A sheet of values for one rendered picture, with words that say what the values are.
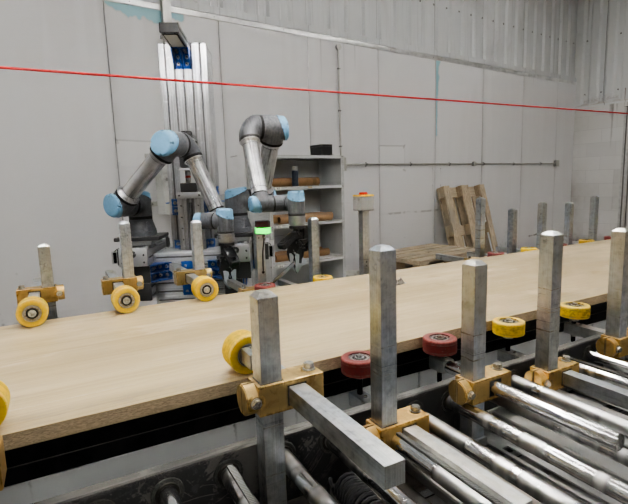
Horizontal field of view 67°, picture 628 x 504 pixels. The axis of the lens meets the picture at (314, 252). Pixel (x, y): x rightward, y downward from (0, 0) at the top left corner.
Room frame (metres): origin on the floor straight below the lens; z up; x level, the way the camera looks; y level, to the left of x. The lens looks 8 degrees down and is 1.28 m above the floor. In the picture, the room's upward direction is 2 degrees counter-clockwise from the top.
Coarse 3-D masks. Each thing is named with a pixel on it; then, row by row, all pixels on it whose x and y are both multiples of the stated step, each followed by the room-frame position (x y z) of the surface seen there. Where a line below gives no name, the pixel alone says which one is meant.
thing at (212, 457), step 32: (576, 352) 1.18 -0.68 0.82; (448, 384) 0.97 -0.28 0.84; (352, 416) 0.85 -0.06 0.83; (448, 416) 0.97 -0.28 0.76; (224, 448) 0.74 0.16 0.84; (256, 448) 0.76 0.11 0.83; (512, 448) 0.92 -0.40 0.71; (128, 480) 0.66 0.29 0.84; (160, 480) 0.68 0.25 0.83; (192, 480) 0.70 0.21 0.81; (256, 480) 0.76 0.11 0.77; (288, 480) 0.78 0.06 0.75; (320, 480) 0.82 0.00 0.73; (416, 480) 0.82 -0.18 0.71; (544, 480) 0.81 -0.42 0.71; (576, 480) 0.81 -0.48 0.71
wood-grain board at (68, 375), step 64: (512, 256) 2.23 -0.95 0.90; (576, 256) 2.18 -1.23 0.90; (64, 320) 1.35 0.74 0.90; (128, 320) 1.33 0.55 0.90; (192, 320) 1.31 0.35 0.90; (320, 320) 1.27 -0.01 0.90; (448, 320) 1.23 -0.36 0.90; (64, 384) 0.89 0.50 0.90; (128, 384) 0.88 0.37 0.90; (192, 384) 0.87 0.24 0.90
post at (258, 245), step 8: (256, 240) 1.86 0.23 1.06; (264, 240) 1.88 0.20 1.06; (256, 248) 1.86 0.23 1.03; (264, 248) 1.88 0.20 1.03; (256, 256) 1.87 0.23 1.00; (264, 256) 1.87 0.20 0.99; (256, 264) 1.87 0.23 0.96; (264, 264) 1.87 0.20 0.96; (256, 272) 1.87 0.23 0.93; (256, 280) 1.88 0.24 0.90; (264, 280) 1.87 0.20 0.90
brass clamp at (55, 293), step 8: (32, 288) 1.50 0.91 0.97; (40, 288) 1.50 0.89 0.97; (48, 288) 1.51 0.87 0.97; (56, 288) 1.52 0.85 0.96; (16, 296) 1.46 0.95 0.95; (24, 296) 1.47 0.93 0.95; (40, 296) 1.49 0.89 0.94; (48, 296) 1.50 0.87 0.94; (56, 296) 1.52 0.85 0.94; (64, 296) 1.53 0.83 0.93
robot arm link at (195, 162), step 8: (192, 144) 2.28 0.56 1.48; (192, 152) 2.28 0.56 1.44; (200, 152) 2.31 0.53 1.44; (184, 160) 2.29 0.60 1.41; (192, 160) 2.28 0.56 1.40; (200, 160) 2.30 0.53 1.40; (192, 168) 2.28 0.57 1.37; (200, 168) 2.28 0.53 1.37; (200, 176) 2.27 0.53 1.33; (208, 176) 2.29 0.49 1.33; (200, 184) 2.27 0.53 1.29; (208, 184) 2.27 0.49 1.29; (200, 192) 2.29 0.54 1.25; (208, 192) 2.26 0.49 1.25; (216, 192) 2.28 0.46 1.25; (208, 200) 2.26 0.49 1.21; (216, 200) 2.26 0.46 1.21; (208, 208) 2.26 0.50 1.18; (216, 208) 2.25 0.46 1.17
